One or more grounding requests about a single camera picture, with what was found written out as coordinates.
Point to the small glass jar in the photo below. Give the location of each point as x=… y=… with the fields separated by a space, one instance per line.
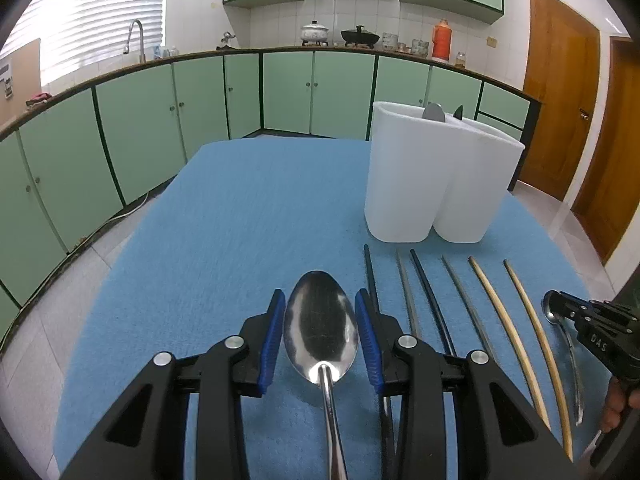
x=460 y=59

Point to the black chopstick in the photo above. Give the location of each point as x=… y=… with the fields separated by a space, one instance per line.
x=429 y=292
x=370 y=280

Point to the white window blinds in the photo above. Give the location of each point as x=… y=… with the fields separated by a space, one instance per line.
x=100 y=10

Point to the wooden door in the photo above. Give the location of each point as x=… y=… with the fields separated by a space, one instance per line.
x=615 y=160
x=555 y=95

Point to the blue table mat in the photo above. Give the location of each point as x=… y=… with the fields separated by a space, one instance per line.
x=225 y=235

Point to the bamboo chopstick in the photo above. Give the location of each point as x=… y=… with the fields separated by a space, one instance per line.
x=510 y=331
x=545 y=341

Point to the red cloth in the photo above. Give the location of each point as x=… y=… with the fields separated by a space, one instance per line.
x=39 y=98

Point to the person's right hand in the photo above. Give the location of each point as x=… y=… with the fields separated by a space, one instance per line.
x=616 y=407

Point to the brown cardboard box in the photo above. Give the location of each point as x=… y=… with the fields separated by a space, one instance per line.
x=25 y=70

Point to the green base cabinets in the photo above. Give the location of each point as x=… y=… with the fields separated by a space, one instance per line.
x=140 y=125

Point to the small steel spoon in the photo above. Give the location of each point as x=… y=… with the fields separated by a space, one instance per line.
x=550 y=314

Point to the green ceramic jar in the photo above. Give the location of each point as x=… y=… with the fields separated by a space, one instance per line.
x=420 y=47

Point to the steel kitchen faucet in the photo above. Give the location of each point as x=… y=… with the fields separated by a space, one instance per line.
x=135 y=27

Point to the dark knife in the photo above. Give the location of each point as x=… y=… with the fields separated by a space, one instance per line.
x=459 y=114

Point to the grey chopstick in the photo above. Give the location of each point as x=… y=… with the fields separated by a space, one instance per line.
x=465 y=300
x=406 y=290

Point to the patterned ceramic jar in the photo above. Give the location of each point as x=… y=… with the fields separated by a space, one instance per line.
x=390 y=42

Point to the green drawer unit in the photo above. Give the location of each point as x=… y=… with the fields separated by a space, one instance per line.
x=502 y=110

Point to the orange thermos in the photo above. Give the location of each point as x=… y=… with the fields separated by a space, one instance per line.
x=442 y=40

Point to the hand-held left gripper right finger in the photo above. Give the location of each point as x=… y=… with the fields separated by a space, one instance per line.
x=367 y=340

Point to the large steel spoon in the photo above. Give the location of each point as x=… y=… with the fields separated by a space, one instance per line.
x=320 y=320

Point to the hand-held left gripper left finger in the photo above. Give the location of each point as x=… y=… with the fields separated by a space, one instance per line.
x=272 y=340

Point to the black wok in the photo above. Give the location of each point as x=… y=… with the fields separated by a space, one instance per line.
x=360 y=36

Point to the white lidded pot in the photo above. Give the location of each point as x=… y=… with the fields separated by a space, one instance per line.
x=314 y=34

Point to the metal kettle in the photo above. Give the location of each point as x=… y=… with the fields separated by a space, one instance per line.
x=228 y=40

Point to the white utensil holder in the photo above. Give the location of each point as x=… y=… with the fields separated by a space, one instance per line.
x=400 y=175

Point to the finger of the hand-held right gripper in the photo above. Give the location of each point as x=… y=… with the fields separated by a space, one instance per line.
x=582 y=307

